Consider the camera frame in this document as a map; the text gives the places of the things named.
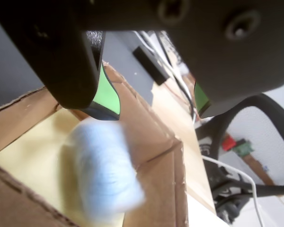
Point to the brown wooden strip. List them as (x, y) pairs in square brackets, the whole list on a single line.
[(258, 169)]

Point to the brown cardboard box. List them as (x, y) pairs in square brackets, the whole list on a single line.
[(153, 132)]

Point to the green terminal connector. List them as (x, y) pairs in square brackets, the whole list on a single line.
[(245, 148)]

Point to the red plastic connector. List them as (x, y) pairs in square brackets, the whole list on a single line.
[(228, 143)]

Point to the dark grey textured mat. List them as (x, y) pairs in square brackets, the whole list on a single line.
[(127, 71)]

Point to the light blue foam block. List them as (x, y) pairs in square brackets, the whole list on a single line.
[(104, 170)]

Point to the yellow paper sheets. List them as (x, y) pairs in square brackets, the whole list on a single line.
[(38, 151)]

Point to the black mesh office chair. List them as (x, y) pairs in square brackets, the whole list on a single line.
[(262, 99)]

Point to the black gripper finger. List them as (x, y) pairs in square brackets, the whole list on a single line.
[(239, 61), (61, 66)]

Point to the black rectangular bar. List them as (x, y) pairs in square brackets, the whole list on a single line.
[(151, 66)]

